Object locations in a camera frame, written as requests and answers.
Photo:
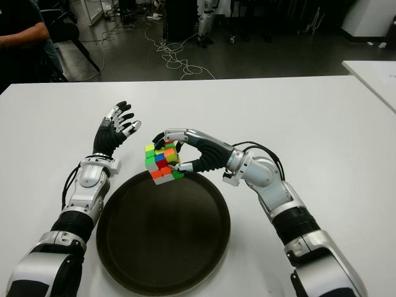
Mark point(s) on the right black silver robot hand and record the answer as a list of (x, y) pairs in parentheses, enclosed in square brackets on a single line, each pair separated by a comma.
[(210, 151)]

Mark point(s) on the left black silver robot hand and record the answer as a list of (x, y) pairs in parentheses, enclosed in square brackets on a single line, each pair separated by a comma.
[(106, 140)]

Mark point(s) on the multicoloured Rubik's cube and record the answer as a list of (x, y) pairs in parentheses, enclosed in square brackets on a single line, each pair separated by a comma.
[(161, 161)]

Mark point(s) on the bystander bare forearm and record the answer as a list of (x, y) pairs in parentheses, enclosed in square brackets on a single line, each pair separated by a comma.
[(26, 35)]

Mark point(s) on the left silver black robot arm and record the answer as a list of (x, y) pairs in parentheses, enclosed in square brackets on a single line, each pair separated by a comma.
[(82, 198)]

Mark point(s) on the right silver black robot arm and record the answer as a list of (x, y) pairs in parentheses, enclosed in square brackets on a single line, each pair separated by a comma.
[(297, 222)]

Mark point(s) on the dark brown round plate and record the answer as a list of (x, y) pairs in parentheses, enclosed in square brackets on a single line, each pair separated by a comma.
[(164, 235)]

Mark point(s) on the small silver floor object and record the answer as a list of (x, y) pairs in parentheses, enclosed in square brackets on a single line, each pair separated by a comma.
[(233, 39)]

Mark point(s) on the black chair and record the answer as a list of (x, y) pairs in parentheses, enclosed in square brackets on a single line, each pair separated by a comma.
[(66, 31)]

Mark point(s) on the white humanoid robot legs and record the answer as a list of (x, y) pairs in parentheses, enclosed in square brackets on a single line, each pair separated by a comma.
[(204, 21)]

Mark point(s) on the white cabinet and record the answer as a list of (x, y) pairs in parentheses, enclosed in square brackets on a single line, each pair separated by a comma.
[(92, 9)]

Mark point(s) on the white power strip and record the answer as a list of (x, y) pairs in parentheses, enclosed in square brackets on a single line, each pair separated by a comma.
[(153, 17)]

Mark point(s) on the black cabinet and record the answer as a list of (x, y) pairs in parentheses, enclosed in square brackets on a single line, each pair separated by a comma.
[(182, 18)]

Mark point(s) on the seated person black clothing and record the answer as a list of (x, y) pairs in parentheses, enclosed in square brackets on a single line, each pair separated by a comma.
[(15, 12)]

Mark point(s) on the grey folded stand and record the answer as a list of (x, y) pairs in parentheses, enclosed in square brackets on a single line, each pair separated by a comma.
[(314, 21)]

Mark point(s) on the white side table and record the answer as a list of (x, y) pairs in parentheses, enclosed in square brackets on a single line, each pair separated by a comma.
[(374, 77)]

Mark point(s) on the small white floor object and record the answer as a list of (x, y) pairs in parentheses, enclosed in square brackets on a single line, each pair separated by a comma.
[(382, 44)]

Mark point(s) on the white machine base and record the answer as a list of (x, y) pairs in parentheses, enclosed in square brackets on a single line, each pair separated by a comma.
[(368, 18)]

